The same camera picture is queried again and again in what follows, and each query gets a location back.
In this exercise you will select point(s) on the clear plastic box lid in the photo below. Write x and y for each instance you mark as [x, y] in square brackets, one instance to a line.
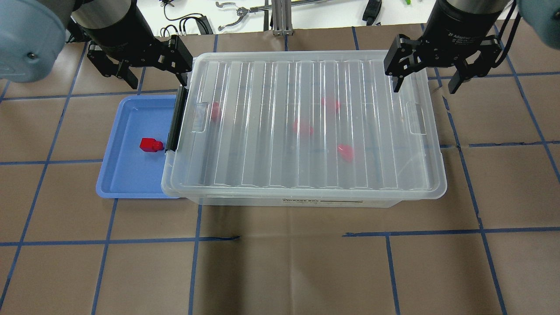
[252, 151]

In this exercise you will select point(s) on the clear plastic storage box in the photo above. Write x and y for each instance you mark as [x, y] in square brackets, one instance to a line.
[231, 201]

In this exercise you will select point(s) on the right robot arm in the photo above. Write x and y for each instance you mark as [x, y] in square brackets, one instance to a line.
[542, 15]

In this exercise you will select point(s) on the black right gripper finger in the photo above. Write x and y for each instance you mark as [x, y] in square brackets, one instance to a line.
[489, 58]
[404, 57]

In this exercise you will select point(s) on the red block with peg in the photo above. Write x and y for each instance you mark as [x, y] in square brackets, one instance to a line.
[151, 145]

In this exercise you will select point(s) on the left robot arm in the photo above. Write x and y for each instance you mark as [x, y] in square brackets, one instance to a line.
[33, 33]

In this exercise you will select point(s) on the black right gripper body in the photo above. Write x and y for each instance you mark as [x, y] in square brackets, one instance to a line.
[460, 29]

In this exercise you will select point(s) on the red block in box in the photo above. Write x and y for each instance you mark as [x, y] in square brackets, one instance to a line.
[330, 105]
[216, 111]
[346, 152]
[303, 128]

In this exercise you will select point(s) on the aluminium frame post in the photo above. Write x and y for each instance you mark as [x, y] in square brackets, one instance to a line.
[282, 17]

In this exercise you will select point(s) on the black box latch handle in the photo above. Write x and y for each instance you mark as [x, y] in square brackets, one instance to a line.
[177, 119]

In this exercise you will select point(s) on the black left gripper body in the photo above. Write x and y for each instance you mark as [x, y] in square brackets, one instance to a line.
[117, 31]

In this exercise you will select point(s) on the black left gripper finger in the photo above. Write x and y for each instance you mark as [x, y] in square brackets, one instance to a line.
[175, 58]
[108, 68]

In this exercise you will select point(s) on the blue plastic tray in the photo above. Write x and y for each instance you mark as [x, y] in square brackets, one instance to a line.
[127, 171]

